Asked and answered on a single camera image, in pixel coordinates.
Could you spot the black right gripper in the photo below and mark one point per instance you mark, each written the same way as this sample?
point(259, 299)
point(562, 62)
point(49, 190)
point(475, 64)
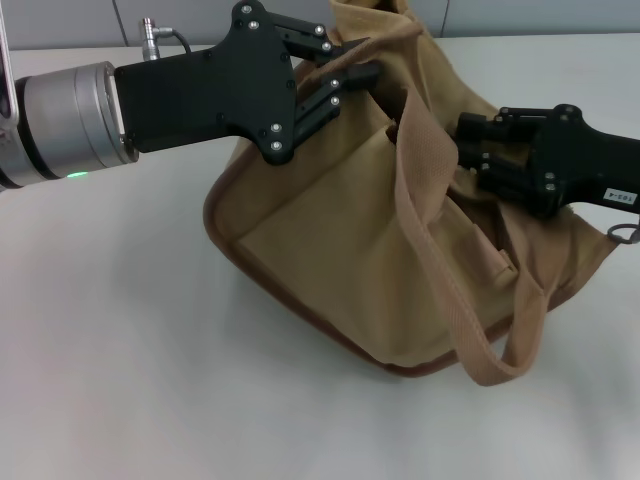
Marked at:
point(575, 160)

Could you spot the khaki canvas food bag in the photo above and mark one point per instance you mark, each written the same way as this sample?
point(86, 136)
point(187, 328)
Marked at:
point(350, 250)

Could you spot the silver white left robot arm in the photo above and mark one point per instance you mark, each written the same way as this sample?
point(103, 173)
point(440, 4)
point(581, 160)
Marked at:
point(60, 120)

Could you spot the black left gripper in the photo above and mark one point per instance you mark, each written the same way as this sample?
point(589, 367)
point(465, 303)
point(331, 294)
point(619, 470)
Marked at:
point(210, 95)

